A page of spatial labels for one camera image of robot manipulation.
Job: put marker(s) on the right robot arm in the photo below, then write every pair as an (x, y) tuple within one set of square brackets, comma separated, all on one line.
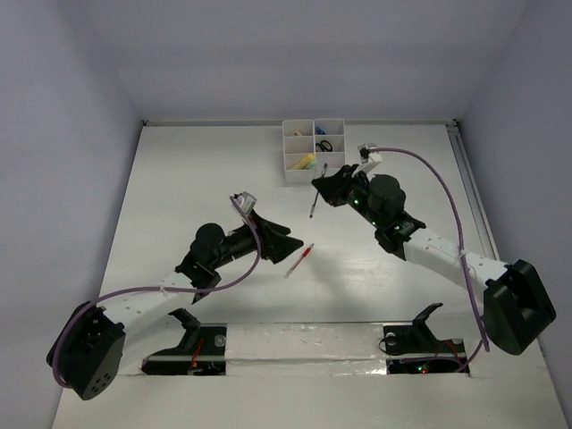
[(512, 307)]

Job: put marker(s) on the red gel pen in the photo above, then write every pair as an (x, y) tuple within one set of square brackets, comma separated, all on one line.
[(299, 260)]

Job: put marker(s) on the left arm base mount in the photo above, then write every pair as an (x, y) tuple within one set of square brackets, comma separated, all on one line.
[(200, 351)]

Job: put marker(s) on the left white compartment organizer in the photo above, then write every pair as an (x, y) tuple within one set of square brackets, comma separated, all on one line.
[(294, 148)]

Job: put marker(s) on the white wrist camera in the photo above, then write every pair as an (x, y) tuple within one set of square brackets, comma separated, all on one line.
[(243, 203), (369, 158)]

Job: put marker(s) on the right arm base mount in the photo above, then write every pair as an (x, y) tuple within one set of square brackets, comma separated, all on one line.
[(412, 348)]

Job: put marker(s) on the blue gel pen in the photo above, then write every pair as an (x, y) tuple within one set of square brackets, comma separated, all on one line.
[(313, 207)]

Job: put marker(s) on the black handled scissors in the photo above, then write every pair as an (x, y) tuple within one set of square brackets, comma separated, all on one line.
[(324, 146)]

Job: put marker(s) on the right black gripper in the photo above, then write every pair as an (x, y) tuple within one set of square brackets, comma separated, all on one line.
[(332, 187)]

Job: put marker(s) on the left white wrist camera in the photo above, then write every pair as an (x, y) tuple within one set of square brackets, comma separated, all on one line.
[(243, 203)]

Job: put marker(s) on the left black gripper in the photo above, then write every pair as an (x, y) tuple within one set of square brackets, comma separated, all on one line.
[(274, 248)]

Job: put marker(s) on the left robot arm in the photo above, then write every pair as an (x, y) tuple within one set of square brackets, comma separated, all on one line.
[(89, 350)]

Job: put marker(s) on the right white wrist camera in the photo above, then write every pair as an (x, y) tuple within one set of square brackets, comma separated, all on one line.
[(369, 158)]

